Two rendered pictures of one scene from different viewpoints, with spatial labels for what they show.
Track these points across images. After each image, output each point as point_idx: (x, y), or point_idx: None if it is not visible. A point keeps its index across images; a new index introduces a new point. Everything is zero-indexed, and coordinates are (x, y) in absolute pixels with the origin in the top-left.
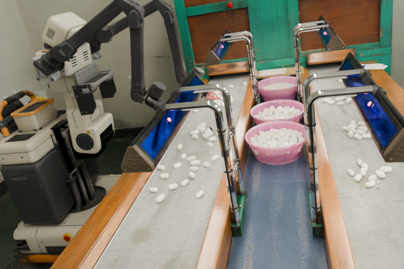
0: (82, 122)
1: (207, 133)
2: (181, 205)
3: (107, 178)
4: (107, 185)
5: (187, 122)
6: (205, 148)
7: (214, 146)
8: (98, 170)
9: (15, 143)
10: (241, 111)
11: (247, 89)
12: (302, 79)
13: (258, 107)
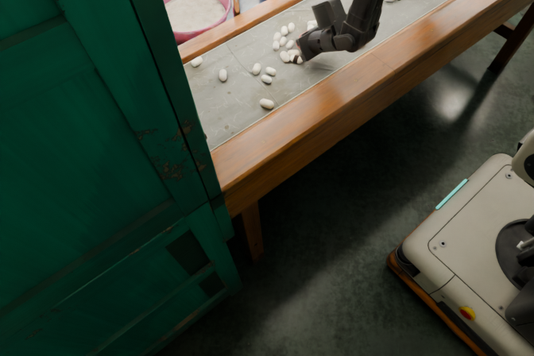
0: None
1: None
2: None
3: (484, 294)
4: (489, 265)
5: (396, 28)
6: None
7: None
8: (510, 306)
9: None
10: None
11: (239, 25)
12: None
13: None
